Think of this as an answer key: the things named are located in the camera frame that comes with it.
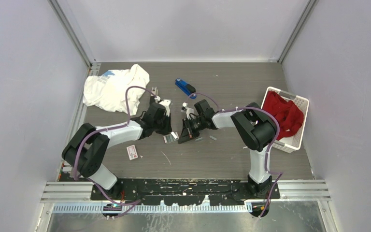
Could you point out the red cloth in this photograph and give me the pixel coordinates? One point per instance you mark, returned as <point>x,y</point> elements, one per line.
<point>288,115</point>

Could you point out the white plastic basket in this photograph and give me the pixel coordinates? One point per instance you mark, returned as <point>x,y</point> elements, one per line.
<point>293,143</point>

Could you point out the white crumpled t-shirt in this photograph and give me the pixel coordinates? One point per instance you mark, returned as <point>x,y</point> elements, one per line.
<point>110,90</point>

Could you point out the box of staples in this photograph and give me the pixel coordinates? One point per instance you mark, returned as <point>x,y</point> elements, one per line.
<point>172,137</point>

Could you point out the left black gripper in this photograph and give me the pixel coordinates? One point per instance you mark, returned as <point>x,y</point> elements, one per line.
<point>168,128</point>

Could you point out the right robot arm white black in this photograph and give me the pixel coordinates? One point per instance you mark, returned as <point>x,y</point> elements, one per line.
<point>255,127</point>

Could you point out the blue black stapler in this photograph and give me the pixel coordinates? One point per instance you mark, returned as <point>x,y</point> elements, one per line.
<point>184,86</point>

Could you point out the staple box lid sleeve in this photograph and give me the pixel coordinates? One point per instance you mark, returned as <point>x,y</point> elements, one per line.
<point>132,152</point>

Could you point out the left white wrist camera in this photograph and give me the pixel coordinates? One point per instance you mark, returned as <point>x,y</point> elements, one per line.
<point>165,102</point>

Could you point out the white perforated cable rail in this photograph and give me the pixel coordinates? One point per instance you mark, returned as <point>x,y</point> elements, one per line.
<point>113,208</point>

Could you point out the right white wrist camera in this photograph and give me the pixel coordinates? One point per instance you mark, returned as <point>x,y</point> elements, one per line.
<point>187,110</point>

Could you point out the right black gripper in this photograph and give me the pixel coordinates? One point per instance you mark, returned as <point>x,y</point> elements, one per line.
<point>187,132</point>

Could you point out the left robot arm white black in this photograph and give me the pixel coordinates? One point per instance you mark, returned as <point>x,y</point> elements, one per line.
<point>86,149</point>

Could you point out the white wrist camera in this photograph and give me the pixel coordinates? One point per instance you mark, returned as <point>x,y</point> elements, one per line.
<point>187,110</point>
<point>165,102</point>

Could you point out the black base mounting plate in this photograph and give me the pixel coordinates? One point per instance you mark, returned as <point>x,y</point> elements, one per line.
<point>185,192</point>

